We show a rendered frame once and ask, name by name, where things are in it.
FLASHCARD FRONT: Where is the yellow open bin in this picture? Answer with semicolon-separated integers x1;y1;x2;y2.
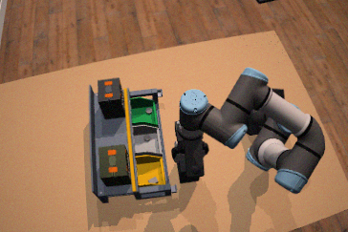
136;155;166;187

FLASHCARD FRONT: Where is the green bin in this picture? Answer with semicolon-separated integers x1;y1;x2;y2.
130;97;159;128

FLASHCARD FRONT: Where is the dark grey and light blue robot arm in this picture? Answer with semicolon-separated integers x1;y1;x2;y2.
177;67;325;194

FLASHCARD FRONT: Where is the grey metal rack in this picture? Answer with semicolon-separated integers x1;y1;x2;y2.
89;84;177;203

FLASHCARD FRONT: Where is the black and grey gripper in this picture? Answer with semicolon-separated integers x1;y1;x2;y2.
171;121;209;163

